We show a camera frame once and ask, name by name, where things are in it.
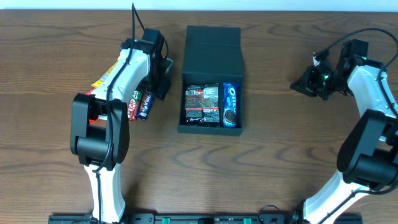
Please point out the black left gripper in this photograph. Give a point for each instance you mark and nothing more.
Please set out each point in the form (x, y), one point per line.
(162, 86)

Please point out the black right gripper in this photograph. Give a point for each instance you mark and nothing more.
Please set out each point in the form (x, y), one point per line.
(310, 82)

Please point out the black snack packet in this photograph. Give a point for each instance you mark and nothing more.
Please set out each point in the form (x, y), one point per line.
(202, 105)

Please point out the blue Oreo cookie pack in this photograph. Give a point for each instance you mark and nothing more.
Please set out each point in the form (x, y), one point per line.
(230, 93)

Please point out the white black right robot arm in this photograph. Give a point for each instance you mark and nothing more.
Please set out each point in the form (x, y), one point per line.
(367, 160)

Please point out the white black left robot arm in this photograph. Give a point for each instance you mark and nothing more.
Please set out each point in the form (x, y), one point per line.
(100, 125)

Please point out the blue Dairy Milk bar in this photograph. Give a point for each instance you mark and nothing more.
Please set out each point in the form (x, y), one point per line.
(146, 106)

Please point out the red KitKat bar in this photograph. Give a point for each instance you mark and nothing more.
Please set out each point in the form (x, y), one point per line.
(134, 104)

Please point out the yellow snack packet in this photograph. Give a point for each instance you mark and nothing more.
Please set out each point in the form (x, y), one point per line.
(103, 78)

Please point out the black open gift box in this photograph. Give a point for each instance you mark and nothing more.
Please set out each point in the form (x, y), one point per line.
(213, 55)

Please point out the red snack packet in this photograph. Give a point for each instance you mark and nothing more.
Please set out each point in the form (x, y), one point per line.
(92, 118)

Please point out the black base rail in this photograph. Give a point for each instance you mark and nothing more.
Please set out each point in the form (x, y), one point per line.
(150, 218)

